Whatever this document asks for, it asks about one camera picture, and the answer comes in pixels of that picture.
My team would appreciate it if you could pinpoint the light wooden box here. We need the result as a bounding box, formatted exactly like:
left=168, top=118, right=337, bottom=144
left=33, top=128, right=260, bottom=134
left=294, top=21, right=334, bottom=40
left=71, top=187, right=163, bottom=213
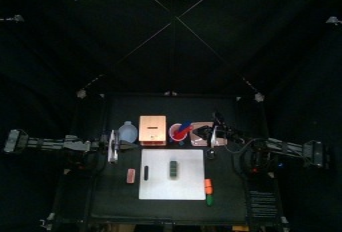
left=137, top=115, right=168, bottom=147

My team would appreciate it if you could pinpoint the dark toy sushi roll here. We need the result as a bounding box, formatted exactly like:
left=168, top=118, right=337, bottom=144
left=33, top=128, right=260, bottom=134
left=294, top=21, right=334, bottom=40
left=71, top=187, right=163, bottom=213
left=168, top=159, right=180, bottom=181

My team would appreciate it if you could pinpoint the white plastic cutting board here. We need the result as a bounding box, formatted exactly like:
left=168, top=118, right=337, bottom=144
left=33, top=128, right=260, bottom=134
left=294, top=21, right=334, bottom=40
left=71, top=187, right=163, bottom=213
left=137, top=148, right=207, bottom=201

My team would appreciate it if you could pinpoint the translucent plastic jug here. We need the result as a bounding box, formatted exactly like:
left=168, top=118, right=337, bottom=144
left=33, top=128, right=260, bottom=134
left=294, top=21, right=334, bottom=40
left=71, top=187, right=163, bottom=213
left=117, top=120, right=139, bottom=144

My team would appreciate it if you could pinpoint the black cable loop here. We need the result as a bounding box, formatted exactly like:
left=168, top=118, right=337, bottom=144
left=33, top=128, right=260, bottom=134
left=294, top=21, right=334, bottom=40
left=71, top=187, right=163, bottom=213
left=224, top=138, right=268, bottom=179

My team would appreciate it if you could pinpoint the small pink red block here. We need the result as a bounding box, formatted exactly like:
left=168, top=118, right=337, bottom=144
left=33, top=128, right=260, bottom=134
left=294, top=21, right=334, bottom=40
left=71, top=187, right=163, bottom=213
left=125, top=168, right=136, bottom=185

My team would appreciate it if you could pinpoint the metal frame clamp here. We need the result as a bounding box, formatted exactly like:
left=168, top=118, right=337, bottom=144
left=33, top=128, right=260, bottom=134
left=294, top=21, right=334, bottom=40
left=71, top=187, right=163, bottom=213
left=324, top=15, right=342, bottom=26
left=0, top=14, right=25, bottom=23

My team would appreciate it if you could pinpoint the white text label sticker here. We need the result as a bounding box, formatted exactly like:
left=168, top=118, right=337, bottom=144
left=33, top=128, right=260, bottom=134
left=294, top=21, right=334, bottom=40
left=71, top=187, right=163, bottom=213
left=248, top=190, right=278, bottom=221

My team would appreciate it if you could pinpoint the blue utensil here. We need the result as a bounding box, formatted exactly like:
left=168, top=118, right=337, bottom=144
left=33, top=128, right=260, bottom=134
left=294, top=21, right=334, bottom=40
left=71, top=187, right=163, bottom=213
left=176, top=120, right=192, bottom=138

